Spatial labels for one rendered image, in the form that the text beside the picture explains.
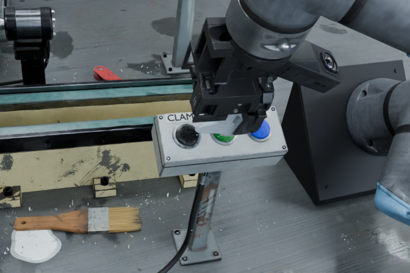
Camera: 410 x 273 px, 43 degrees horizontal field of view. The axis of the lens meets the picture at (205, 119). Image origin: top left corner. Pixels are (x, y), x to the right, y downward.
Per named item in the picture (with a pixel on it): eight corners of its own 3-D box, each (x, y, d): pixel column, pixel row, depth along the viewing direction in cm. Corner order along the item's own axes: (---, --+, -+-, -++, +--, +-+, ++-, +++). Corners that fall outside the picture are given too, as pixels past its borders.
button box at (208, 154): (158, 178, 68) (164, 163, 64) (150, 130, 71) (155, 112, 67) (276, 166, 73) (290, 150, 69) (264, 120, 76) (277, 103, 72)
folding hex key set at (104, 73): (90, 75, 119) (90, 68, 118) (102, 70, 121) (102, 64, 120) (114, 93, 115) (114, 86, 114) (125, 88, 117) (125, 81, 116)
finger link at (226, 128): (184, 132, 65) (200, 96, 57) (229, 128, 67) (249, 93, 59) (189, 155, 64) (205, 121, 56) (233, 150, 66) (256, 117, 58)
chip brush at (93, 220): (13, 238, 82) (13, 234, 82) (16, 214, 86) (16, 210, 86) (142, 231, 87) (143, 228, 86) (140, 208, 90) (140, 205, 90)
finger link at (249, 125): (225, 111, 62) (246, 72, 55) (238, 110, 63) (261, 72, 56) (233, 146, 60) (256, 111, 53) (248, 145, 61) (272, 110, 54)
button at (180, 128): (176, 150, 66) (178, 144, 65) (171, 129, 68) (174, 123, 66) (198, 148, 67) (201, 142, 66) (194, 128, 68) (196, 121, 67)
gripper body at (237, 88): (179, 68, 59) (202, -3, 48) (249, 64, 61) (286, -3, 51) (191, 128, 55) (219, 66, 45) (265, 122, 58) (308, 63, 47)
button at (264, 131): (248, 144, 69) (252, 138, 68) (243, 124, 70) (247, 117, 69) (269, 141, 70) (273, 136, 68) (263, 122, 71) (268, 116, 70)
